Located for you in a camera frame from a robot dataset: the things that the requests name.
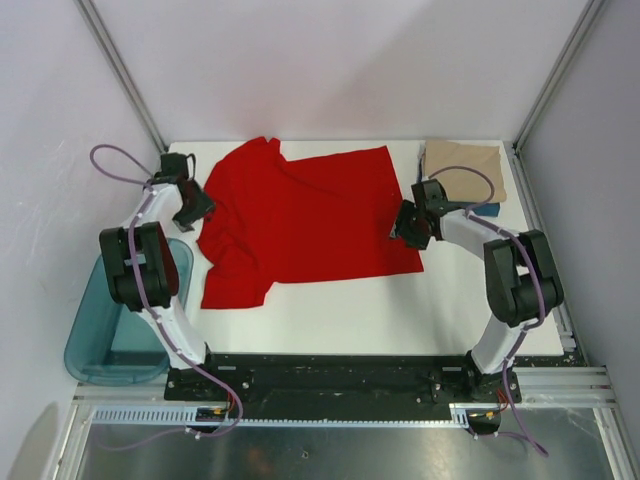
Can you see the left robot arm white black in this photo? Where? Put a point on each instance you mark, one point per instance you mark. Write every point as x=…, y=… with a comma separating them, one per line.
x=140, y=269

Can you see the left aluminium frame post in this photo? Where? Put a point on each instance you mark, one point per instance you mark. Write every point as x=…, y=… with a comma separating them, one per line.
x=114, y=59

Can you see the folded blue t-shirt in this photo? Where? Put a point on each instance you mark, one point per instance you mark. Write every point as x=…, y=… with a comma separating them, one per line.
x=484, y=208

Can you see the teal translucent plastic bin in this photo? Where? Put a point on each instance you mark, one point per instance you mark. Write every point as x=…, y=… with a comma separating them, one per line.
x=109, y=345

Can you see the right aluminium frame post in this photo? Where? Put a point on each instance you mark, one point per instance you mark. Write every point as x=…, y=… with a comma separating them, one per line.
x=588, y=18

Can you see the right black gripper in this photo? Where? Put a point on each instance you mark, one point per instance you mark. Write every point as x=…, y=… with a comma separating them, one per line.
x=401, y=228

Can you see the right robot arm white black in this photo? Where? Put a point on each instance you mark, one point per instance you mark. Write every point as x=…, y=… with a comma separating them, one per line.
x=521, y=279

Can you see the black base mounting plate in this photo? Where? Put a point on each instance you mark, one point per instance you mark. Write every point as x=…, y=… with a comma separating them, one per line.
x=344, y=388

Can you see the aluminium frame post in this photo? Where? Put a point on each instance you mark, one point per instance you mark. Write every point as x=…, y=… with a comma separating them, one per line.
x=588, y=18
x=114, y=59

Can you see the folded beige t-shirt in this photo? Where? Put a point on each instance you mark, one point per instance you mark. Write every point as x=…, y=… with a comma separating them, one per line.
x=469, y=173

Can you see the red t-shirt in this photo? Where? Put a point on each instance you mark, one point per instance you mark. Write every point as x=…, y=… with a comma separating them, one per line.
x=317, y=219

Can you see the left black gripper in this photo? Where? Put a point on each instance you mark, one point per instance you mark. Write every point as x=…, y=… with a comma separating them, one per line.
x=204, y=207

